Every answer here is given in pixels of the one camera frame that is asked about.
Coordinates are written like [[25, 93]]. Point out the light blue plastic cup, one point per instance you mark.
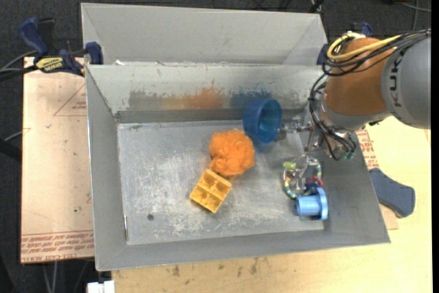
[[310, 205]]

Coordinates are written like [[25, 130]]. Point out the dark blue plastic cup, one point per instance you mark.
[[262, 120]]

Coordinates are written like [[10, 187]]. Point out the yellow waffle toy block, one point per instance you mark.
[[210, 191]]

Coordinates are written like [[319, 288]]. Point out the brown cardboard board, red print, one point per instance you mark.
[[55, 164]]

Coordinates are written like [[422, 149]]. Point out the grey metal bin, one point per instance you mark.
[[171, 182]]

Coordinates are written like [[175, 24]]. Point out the orange fluffy ball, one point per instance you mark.
[[231, 152]]

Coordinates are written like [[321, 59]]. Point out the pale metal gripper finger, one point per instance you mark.
[[304, 169], [291, 131]]

